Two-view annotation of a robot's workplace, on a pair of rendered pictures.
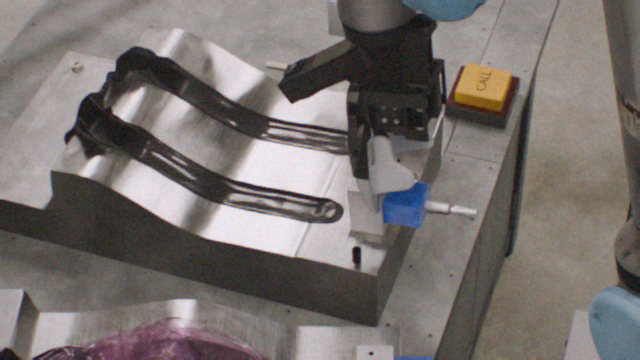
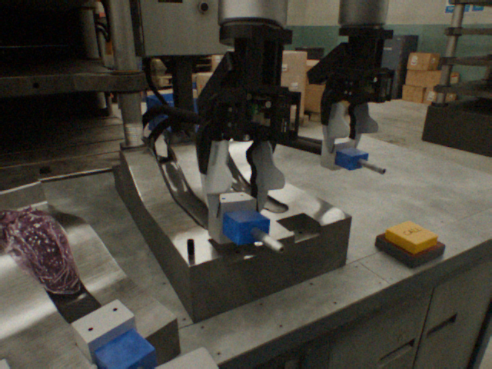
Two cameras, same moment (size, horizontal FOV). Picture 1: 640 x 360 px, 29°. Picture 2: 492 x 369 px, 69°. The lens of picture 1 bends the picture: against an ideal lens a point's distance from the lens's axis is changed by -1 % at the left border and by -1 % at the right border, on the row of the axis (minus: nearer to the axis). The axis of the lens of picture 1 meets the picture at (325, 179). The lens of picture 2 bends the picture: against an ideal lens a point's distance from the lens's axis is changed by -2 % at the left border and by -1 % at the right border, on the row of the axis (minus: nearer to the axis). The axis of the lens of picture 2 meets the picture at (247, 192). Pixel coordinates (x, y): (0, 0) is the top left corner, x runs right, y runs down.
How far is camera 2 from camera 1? 1.00 m
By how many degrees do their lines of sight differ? 39
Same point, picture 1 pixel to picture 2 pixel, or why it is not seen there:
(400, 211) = (230, 224)
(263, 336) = (97, 265)
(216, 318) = (81, 236)
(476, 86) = (403, 231)
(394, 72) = (245, 78)
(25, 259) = (108, 205)
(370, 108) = (221, 109)
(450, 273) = (282, 324)
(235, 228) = (164, 211)
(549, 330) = not seen: outside the picture
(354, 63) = (222, 68)
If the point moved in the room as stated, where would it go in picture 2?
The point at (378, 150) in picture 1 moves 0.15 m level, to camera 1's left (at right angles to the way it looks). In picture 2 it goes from (220, 152) to (141, 131)
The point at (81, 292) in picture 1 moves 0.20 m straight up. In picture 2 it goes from (104, 224) to (85, 123)
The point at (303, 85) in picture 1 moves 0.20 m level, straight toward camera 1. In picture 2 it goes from (202, 96) to (43, 126)
